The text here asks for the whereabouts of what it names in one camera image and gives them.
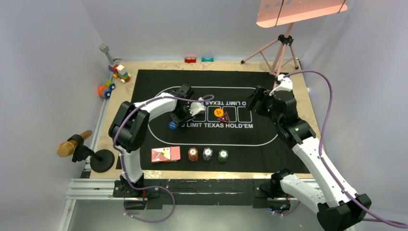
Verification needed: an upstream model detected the blue round dealer button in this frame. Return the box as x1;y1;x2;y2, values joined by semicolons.
168;120;178;130

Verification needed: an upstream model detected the orange round button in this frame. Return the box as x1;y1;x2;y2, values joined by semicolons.
214;108;224;117

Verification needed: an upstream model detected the red triangular button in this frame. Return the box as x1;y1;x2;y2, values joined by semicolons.
218;112;231;124

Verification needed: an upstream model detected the red poker chip stack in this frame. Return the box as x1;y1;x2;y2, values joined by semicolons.
188;147;198;162

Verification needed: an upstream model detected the blue poker chip stack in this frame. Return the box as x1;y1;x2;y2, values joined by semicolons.
203;147;213;161

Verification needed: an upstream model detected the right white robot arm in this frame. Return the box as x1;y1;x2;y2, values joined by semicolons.
246;75;371;231

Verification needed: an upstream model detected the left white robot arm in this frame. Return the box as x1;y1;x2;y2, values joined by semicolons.
108;85;214;197

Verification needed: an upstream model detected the black poker table mat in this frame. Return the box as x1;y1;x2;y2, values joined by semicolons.
131;70;308;173

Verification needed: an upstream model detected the red small block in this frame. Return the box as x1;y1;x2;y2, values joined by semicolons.
184;56;197;63

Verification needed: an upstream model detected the pink playing card box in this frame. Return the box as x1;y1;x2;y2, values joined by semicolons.
151;146;181;163

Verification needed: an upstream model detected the teal small block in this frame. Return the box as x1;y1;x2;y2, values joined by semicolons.
201;56;214;62

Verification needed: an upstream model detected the green poker chip stack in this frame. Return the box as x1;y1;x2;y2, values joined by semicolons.
217;150;229;162

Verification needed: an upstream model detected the colourful toy block train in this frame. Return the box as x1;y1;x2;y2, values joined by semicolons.
108;64;131;83

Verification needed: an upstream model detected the pink music stand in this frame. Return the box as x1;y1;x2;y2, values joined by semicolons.
241;0;348;76

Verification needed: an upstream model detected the gold microphone on stand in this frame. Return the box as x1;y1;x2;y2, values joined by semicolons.
56;130;115;173

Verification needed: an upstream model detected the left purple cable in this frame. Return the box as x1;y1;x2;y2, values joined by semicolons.
112;94;215;223

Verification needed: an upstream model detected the purple cable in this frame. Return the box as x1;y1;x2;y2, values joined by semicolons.
112;94;215;223
272;70;408;230

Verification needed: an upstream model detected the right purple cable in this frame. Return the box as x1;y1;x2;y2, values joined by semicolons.
272;70;408;230

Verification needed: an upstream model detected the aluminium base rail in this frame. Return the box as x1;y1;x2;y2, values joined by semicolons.
58;178;356;231

